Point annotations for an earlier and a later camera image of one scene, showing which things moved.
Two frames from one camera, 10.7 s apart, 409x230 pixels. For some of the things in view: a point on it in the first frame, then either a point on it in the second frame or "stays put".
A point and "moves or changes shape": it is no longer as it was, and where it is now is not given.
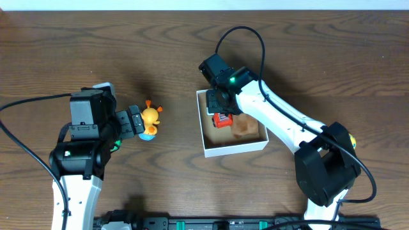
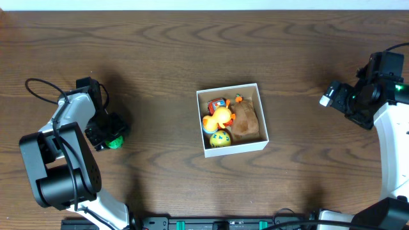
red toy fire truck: x=220 y=121 moves or changes shape
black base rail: x=239 y=223 stays put
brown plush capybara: x=244 y=125 stays put
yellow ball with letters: x=353 y=140 -> x=220 y=138
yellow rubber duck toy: x=150 y=116 -> x=221 y=116
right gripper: x=212 y=107 -> x=339 y=103
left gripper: x=124 y=122 -> x=107 y=133
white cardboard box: x=218 y=141 stays put
